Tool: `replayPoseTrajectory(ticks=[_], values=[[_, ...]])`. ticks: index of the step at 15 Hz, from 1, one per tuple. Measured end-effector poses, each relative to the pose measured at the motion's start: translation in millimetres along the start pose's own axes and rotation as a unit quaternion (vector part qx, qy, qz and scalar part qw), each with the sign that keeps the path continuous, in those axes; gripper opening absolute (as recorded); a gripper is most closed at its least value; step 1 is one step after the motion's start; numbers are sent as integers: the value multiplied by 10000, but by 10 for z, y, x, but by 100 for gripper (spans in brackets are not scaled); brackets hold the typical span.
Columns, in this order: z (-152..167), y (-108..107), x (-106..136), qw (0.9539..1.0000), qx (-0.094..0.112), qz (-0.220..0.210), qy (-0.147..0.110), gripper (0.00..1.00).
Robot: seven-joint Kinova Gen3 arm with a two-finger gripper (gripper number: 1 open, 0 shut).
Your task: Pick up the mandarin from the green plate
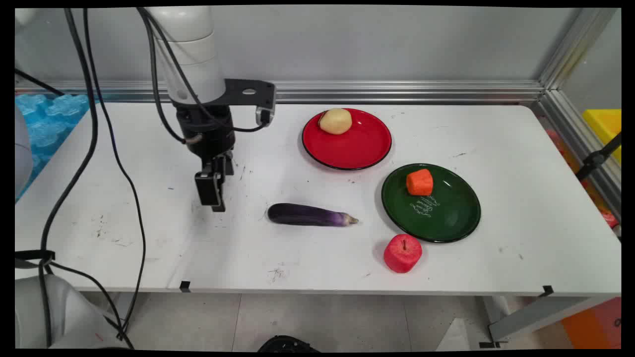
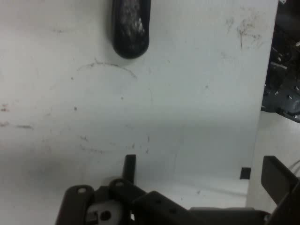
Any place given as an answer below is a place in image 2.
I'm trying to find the dark machinery beside table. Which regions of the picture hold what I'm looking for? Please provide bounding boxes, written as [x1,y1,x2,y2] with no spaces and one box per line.
[261,0,300,123]

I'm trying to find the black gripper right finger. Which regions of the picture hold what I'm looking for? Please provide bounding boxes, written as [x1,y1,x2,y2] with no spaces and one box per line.
[261,155,300,225]

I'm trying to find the dark purple eggplant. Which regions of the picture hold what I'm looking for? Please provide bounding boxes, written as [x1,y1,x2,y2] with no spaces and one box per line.
[111,0,150,59]

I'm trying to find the black tape corner mark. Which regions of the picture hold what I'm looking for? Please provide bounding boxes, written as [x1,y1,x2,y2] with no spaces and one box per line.
[240,167,252,180]

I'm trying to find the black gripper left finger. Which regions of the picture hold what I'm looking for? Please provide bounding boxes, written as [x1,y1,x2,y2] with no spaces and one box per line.
[55,154,191,225]

